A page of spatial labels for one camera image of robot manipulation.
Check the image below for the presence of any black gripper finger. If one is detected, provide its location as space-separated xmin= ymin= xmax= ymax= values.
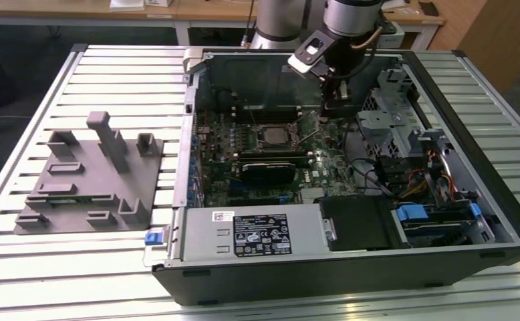
xmin=320 ymin=77 xmax=354 ymax=118

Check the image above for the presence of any metal socket cover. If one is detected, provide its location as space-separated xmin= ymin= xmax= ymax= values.
xmin=289 ymin=109 xmax=330 ymax=144

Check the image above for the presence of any CPU socket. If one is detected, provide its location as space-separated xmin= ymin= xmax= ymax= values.
xmin=250 ymin=123 xmax=297 ymax=150

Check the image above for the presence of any silver disk bay cage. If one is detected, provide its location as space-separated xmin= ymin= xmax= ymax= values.
xmin=354 ymin=68 xmax=424 ymax=158

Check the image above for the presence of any black graphics card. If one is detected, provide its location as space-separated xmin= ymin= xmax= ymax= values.
xmin=236 ymin=160 xmax=297 ymax=185

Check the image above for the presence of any silver chipset heat sink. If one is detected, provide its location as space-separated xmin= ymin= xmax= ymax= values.
xmin=300 ymin=186 xmax=328 ymax=204

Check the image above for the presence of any green motherboard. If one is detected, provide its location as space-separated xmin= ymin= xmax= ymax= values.
xmin=192 ymin=106 xmax=362 ymax=208

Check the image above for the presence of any hard disk in blue carrier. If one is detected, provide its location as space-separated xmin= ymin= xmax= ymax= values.
xmin=392 ymin=202 xmax=484 ymax=249

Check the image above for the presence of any wooden cabinet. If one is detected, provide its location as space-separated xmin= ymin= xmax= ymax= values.
xmin=428 ymin=0 xmax=520 ymax=93

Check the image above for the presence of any silver power supply unit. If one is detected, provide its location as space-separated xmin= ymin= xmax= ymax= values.
xmin=178 ymin=203 xmax=332 ymax=267

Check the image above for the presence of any white cardboard box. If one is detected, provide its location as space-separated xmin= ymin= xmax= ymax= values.
xmin=109 ymin=0 xmax=146 ymax=13

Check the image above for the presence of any black open PC case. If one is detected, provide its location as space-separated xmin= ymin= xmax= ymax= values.
xmin=150 ymin=46 xmax=520 ymax=307

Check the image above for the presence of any blue release latch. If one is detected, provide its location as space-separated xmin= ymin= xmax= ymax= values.
xmin=144 ymin=230 xmax=165 ymax=247

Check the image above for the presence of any grey parts rack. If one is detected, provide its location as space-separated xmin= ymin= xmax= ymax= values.
xmin=12 ymin=110 xmax=165 ymax=235

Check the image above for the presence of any green RAM stick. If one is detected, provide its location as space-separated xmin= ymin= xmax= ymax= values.
xmin=44 ymin=194 xmax=114 ymax=205

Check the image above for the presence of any wooden desk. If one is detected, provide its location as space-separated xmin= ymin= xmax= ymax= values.
xmin=0 ymin=0 xmax=448 ymax=51

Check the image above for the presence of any black camera cable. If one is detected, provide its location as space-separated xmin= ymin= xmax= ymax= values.
xmin=342 ymin=47 xmax=376 ymax=82

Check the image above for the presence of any black cable with brass plug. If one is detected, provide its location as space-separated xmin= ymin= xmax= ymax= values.
xmin=350 ymin=25 xmax=385 ymax=48

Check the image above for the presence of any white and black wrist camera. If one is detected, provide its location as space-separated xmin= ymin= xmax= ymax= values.
xmin=286 ymin=30 xmax=337 ymax=80

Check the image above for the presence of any black internal cable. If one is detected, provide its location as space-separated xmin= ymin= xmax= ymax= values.
xmin=346 ymin=156 xmax=397 ymax=199

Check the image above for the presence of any thin black hanging cable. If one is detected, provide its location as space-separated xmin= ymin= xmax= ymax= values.
xmin=240 ymin=0 xmax=260 ymax=48

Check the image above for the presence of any coloured power wire bundle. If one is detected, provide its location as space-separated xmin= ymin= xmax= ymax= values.
xmin=396 ymin=149 xmax=460 ymax=202

